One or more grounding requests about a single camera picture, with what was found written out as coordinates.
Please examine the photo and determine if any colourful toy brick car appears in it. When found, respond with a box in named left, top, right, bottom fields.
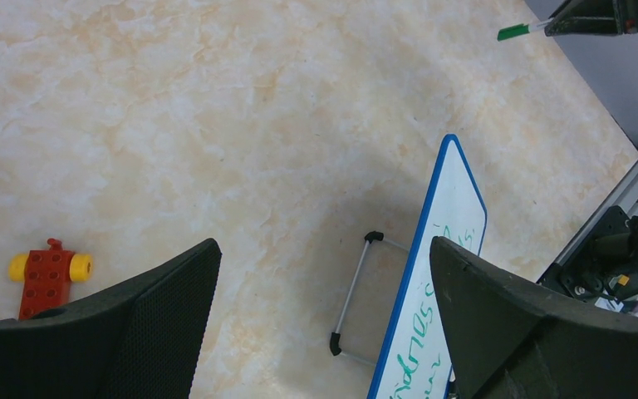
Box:
left=7, top=238, right=94, bottom=320

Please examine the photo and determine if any green whiteboard marker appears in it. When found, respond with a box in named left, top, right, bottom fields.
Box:
left=497, top=18, right=553, bottom=42

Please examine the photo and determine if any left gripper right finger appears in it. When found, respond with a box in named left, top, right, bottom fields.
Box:
left=430, top=237, right=638, bottom=398

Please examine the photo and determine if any blue-framed whiteboard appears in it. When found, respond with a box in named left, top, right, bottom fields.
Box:
left=367, top=134, right=488, bottom=398

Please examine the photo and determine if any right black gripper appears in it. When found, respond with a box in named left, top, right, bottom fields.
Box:
left=544, top=0, right=638, bottom=37

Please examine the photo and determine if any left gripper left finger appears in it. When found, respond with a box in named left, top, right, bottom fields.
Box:
left=0, top=239, right=222, bottom=398

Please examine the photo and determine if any green marker cap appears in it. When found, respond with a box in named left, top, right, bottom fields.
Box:
left=497, top=23, right=529, bottom=42

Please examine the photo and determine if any whiteboard wire stand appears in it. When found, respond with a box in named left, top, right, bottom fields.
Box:
left=328, top=230, right=410, bottom=368

